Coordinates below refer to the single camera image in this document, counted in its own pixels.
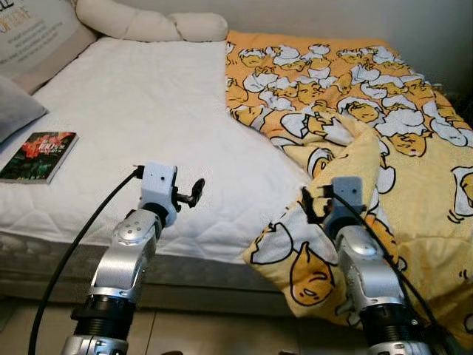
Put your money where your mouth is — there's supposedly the yellow cartoon egg blanket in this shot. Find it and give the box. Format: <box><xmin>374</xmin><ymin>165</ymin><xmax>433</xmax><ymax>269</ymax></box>
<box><xmin>224</xmin><ymin>30</ymin><xmax>473</xmax><ymax>348</ymax></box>

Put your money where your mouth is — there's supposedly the dark book with red cover art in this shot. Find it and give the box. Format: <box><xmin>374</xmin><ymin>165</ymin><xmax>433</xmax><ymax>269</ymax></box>
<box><xmin>0</xmin><ymin>132</ymin><xmax>78</xmax><ymax>184</ymax></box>

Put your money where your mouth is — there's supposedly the grey plush pillow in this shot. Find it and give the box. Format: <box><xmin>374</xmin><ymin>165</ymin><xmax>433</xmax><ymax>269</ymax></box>
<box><xmin>0</xmin><ymin>74</ymin><xmax>49</xmax><ymax>145</ymax></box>

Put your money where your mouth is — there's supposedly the white quilted mattress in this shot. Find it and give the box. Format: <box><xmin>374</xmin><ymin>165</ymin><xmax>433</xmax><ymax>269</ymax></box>
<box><xmin>0</xmin><ymin>37</ymin><xmax>311</xmax><ymax>263</ymax></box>

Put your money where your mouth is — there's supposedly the beige bolster pillow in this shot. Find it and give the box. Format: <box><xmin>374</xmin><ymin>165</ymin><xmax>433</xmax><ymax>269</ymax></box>
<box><xmin>75</xmin><ymin>0</ymin><xmax>230</xmax><ymax>44</ymax></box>

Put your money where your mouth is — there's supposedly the grey printed headboard cushion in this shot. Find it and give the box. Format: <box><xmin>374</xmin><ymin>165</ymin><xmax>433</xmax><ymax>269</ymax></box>
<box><xmin>0</xmin><ymin>0</ymin><xmax>99</xmax><ymax>95</ymax></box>

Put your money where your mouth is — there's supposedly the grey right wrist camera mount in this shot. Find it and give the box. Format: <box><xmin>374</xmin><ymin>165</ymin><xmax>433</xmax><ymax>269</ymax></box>
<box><xmin>330</xmin><ymin>176</ymin><xmax>364</xmax><ymax>230</ymax></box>

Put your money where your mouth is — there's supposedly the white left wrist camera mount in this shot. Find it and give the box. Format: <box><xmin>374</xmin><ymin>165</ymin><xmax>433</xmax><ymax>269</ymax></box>
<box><xmin>139</xmin><ymin>161</ymin><xmax>178</xmax><ymax>226</ymax></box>

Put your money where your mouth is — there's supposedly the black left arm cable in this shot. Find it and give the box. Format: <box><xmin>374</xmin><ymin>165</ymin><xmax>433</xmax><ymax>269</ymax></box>
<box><xmin>28</xmin><ymin>166</ymin><xmax>145</xmax><ymax>355</ymax></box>

